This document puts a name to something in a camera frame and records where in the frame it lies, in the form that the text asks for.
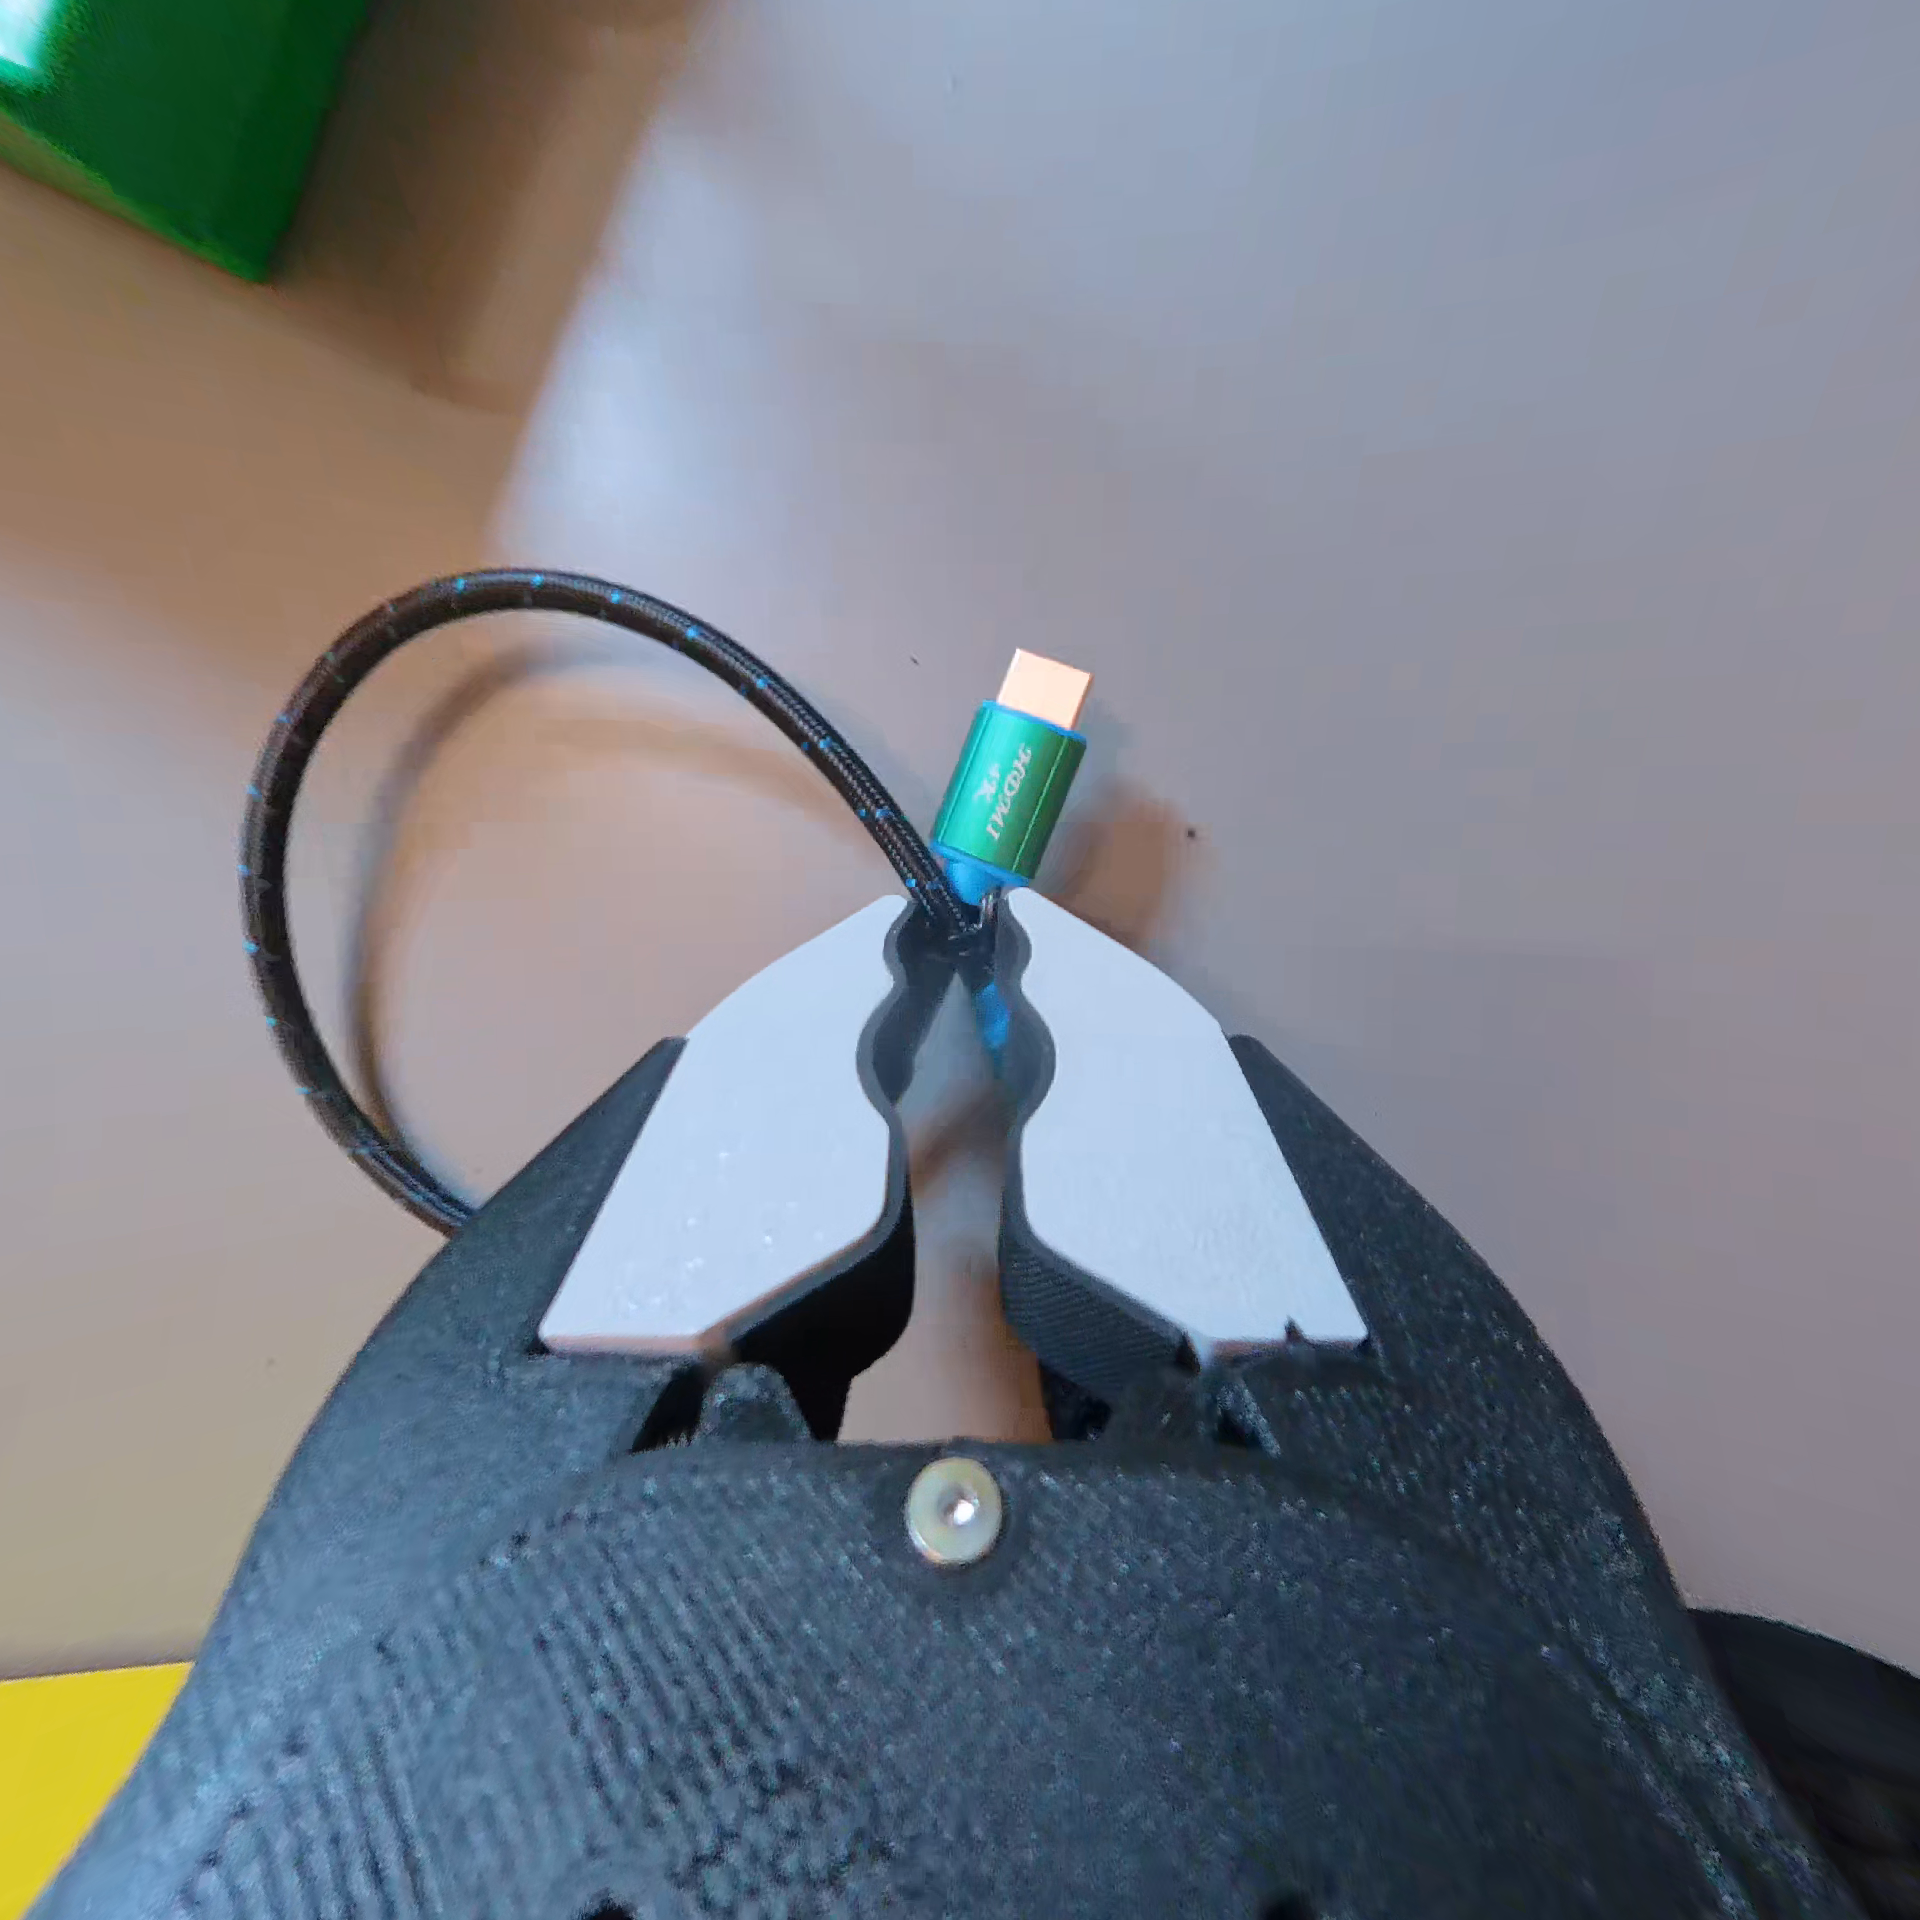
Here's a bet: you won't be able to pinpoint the black mesh cushion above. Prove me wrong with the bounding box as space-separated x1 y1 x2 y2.
1687 1610 1920 1920

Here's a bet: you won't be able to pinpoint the green plastic bin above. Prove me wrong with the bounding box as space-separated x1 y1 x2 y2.
0 0 369 283

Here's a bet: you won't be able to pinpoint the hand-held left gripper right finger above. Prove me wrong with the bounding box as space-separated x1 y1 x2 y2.
959 897 1374 1449

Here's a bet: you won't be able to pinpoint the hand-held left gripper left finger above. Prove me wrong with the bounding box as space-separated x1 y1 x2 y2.
538 896 967 1446

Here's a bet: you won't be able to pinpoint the braided hdmi cable green plugs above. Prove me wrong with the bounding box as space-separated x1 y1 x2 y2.
241 566 1101 1240

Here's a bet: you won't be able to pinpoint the yellow plastic bin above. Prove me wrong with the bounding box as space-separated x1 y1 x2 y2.
0 1664 198 1857

